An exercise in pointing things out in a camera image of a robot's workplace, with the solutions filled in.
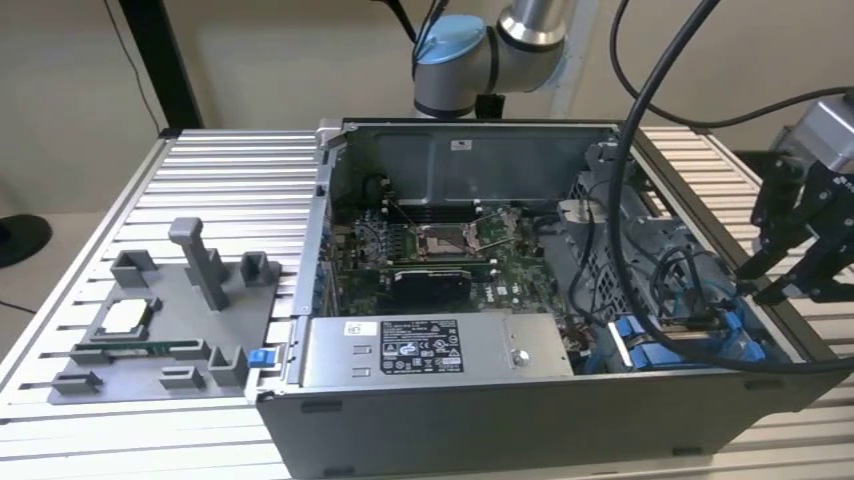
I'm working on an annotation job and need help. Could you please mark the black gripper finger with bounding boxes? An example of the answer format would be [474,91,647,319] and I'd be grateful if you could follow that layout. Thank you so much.
[753,239,854,306]
[735,224,819,295]

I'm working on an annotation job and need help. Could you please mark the black disk wire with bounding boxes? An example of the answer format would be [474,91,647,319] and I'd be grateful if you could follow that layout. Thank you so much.
[647,246,723,329]

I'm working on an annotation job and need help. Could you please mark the hard disk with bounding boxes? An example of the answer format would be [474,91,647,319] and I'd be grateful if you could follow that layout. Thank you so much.
[613,299,766,372]

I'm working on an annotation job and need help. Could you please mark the disk bay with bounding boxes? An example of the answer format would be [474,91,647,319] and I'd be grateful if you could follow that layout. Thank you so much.
[603,279,802,375]

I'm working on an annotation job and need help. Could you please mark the grey metal drive cage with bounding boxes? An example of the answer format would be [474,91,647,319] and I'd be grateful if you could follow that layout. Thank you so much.
[538,142,709,321]

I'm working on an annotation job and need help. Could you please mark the green motherboard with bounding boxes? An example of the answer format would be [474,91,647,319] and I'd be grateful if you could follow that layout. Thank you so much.
[330,199,569,317]

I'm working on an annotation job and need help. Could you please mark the metal socket cover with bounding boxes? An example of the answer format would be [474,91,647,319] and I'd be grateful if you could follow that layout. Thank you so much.
[466,204,527,251]

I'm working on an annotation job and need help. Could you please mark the CPU socket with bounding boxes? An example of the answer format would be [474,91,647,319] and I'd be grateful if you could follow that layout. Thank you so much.
[416,222,470,255]

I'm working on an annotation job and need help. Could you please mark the small black box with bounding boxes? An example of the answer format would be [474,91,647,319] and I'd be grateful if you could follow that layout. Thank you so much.
[475,93,507,119]

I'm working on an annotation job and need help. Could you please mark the black graphics card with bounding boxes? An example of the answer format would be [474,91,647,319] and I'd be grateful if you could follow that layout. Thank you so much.
[386,267,474,316]

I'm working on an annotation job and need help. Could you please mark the open black PC case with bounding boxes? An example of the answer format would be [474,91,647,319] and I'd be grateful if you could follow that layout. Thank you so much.
[243,117,854,480]

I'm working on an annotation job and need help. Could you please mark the silver power supply unit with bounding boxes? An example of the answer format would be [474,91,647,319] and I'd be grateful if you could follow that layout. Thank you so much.
[296,314,577,390]

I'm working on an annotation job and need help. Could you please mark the grey parts rack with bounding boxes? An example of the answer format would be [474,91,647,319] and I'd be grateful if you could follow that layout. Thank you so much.
[45,217,287,404]

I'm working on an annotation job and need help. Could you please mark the green RAM stick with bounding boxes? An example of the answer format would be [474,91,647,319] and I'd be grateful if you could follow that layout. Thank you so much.
[76,339,203,357]

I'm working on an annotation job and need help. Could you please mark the silver CPU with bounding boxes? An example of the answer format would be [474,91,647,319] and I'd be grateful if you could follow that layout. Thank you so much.
[96,301,160,335]

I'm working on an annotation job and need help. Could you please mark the black round stand base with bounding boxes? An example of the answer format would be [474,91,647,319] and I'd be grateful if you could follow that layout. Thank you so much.
[0,214,55,269]

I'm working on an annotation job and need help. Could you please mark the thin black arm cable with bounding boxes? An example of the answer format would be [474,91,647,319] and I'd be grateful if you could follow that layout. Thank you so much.
[609,0,854,130]

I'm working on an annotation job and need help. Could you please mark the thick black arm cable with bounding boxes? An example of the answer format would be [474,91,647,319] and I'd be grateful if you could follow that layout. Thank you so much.
[609,0,854,376]

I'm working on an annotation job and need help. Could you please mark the long black case wire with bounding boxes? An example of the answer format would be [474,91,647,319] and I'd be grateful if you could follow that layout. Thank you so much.
[567,179,619,329]

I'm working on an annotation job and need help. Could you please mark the red case wires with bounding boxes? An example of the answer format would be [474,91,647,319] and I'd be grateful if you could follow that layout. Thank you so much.
[558,323,593,354]

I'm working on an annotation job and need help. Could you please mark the black cables behind arm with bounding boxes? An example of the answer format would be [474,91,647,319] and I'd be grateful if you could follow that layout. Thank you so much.
[384,0,450,44]

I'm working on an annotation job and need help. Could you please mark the black upright post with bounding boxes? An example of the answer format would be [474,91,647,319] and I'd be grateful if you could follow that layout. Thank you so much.
[116,0,206,132]

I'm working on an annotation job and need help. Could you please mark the thin black wall cable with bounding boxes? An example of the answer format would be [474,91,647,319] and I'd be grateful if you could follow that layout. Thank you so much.
[103,0,163,132]

